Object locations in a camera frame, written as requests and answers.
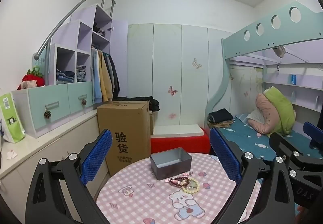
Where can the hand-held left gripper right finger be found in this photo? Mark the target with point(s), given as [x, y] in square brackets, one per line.
[225, 157]

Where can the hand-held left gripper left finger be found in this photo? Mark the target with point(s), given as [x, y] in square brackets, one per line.
[97, 157]

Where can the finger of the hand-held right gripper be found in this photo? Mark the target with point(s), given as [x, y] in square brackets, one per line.
[278, 144]
[313, 133]

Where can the grey green pendant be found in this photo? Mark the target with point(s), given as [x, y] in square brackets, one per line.
[193, 183]

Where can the grey metal tin box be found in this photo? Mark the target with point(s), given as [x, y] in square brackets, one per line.
[176, 166]

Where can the blue patterned bedsheet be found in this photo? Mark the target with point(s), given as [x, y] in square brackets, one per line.
[242, 135]

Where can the folded brown garment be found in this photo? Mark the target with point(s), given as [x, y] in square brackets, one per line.
[222, 124]

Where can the pink pillow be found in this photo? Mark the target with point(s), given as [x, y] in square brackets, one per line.
[265, 113]

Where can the green blanket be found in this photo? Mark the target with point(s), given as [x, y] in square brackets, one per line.
[281, 108]

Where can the white pillow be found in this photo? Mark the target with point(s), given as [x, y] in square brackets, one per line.
[253, 116]

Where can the folded black garment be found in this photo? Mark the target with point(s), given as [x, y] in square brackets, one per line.
[220, 115]

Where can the large cardboard box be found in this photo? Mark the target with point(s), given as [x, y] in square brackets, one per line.
[126, 125]

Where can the white low cabinet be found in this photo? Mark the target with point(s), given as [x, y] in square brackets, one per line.
[50, 149]

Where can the red stool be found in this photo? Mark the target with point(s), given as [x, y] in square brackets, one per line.
[176, 143]

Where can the white board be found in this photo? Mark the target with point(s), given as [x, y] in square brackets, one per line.
[176, 130]

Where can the pine cone ornament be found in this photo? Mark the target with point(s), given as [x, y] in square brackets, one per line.
[83, 102]
[47, 114]

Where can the small blue box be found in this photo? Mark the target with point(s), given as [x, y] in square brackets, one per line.
[294, 79]

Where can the pink checked tablecloth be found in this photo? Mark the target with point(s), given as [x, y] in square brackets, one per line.
[141, 203]

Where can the pink flower sticker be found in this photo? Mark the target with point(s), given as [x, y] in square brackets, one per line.
[172, 115]

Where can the yellow hoodie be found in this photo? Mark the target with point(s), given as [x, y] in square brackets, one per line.
[104, 80]

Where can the pile of dark clothes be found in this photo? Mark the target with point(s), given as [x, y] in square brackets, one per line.
[154, 104]

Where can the mint drawer cabinet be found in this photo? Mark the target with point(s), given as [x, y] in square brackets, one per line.
[37, 105]

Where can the light blue shirt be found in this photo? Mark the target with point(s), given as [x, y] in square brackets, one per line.
[94, 77]

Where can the dark grey jacket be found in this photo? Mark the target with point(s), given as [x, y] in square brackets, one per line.
[114, 75]

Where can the pink butterfly sticker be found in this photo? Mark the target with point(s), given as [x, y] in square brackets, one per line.
[172, 90]

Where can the folded jeans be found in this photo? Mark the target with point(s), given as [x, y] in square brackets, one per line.
[81, 73]
[65, 76]

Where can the small pink paper piece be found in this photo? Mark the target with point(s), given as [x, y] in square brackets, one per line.
[11, 155]

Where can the clip lamp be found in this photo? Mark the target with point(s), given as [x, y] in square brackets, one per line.
[278, 51]

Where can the green white bag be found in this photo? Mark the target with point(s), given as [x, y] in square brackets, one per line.
[10, 118]

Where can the white butterfly sticker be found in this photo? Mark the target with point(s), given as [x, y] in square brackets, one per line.
[196, 63]

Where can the pink plush toy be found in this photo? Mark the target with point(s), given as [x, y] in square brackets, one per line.
[26, 84]

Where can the red strawberry plush toy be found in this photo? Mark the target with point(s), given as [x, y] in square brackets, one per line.
[32, 77]

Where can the white wardrobe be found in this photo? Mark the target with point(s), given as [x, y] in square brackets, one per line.
[164, 62]

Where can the dark clothes on shelf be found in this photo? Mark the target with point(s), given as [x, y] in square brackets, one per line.
[99, 31]

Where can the purple cubby shelf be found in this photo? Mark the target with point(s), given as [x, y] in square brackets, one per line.
[65, 34]

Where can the grey metal handrail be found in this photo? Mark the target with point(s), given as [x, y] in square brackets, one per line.
[63, 21]

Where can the purple wall shelf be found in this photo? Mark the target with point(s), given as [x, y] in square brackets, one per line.
[297, 87]

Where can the mint bunk bed frame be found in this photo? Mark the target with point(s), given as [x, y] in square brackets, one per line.
[277, 34]

